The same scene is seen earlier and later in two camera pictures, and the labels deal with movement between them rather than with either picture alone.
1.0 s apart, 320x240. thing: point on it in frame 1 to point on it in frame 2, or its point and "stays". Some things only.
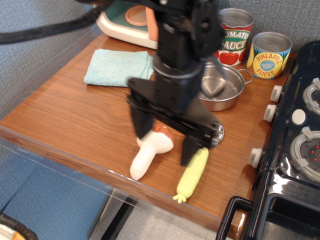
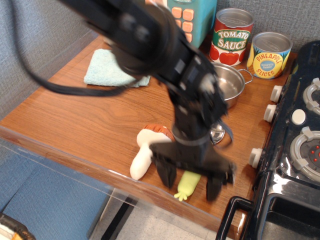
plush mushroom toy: (159, 140) stays
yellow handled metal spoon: (192, 174) stays
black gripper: (173, 99) to (197, 155)
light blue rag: (116, 67) stays
